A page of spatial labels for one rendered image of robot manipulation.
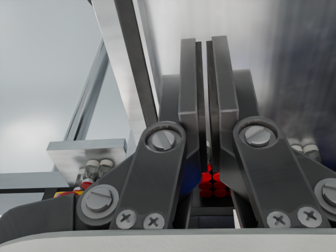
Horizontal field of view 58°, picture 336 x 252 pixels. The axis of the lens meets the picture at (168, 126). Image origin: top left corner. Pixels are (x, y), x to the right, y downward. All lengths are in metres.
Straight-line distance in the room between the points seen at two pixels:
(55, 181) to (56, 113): 1.18
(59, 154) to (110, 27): 0.26
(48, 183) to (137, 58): 0.37
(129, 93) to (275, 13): 0.19
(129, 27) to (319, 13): 0.19
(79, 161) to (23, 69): 1.16
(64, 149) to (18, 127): 1.47
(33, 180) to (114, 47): 0.37
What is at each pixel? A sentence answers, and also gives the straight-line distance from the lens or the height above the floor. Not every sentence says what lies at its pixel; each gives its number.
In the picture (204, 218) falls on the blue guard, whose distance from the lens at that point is 0.40.
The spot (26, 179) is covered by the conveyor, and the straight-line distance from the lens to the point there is 0.66.
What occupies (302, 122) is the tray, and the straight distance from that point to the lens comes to 0.45.
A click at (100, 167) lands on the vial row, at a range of 0.50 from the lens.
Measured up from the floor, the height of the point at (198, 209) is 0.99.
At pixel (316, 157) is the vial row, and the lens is 0.48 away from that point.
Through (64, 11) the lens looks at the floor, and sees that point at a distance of 1.40.
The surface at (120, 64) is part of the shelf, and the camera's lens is 0.37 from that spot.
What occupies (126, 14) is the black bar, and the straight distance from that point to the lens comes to 0.32.
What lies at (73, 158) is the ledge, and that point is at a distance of 0.53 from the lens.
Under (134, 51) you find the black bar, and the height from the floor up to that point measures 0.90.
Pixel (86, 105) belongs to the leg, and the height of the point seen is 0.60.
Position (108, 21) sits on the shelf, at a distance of 0.35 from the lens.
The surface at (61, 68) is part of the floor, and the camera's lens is 1.57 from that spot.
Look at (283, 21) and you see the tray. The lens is 0.35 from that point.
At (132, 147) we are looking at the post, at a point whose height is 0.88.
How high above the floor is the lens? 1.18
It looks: 44 degrees down
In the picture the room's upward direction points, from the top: 176 degrees counter-clockwise
